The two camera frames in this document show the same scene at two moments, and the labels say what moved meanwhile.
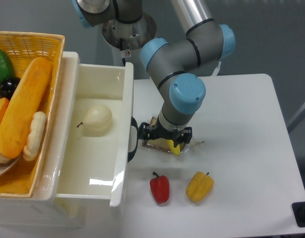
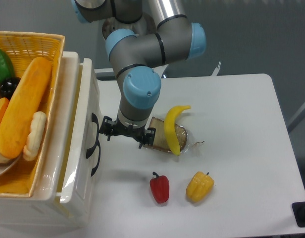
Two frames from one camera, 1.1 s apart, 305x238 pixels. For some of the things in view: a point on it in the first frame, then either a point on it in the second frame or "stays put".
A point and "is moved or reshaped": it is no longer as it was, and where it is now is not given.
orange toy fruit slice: x=1 y=106 stays put
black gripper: x=147 y=132 to x=140 y=135
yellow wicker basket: x=25 y=47 stays put
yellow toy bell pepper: x=199 y=186 stays put
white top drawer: x=96 y=159 is moved or reshaped
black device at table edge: x=302 y=211 stays put
